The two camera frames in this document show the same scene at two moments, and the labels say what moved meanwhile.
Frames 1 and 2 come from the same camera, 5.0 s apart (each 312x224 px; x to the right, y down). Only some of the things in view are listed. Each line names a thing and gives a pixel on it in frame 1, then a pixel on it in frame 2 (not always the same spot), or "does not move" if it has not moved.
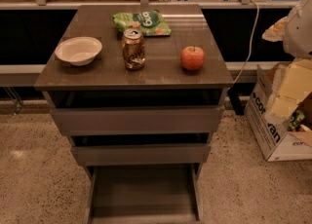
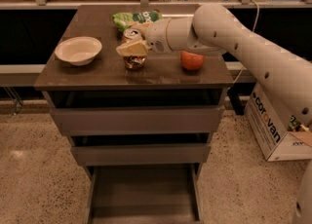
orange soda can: x=134 y=49 does not move
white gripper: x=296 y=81 -> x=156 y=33
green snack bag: x=151 y=22 does not move
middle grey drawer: x=140 y=148 does not move
